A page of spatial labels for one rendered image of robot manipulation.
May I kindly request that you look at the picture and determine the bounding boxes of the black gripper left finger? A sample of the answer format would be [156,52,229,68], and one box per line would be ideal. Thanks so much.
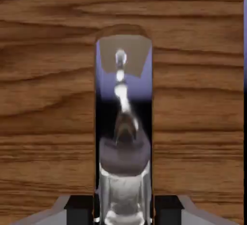
[9,195,95,225]

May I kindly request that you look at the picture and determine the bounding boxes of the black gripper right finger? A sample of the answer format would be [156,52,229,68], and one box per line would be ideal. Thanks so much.
[153,195,238,225]

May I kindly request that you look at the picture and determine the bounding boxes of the shiny curved metal handle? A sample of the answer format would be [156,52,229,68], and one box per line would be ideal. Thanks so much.
[93,24,155,225]

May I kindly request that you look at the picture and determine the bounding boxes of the wooden cabinet door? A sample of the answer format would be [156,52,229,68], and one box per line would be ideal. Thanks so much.
[0,0,245,225]

